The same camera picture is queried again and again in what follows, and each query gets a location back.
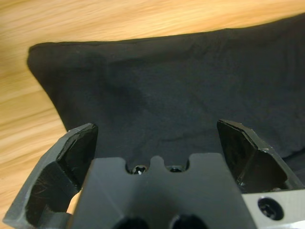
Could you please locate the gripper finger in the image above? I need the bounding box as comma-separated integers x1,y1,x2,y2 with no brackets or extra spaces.
216,118,305,194
2,123,99,228

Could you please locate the black polo shirt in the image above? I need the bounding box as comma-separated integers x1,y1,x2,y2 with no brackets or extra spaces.
27,13,305,182

